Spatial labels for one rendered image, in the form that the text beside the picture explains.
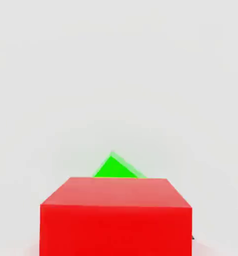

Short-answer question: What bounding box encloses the small red cube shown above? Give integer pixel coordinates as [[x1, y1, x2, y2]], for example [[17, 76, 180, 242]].
[[39, 176, 193, 256]]

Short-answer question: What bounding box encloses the small green cube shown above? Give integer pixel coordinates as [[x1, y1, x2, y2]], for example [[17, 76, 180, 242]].
[[92, 151, 148, 179]]

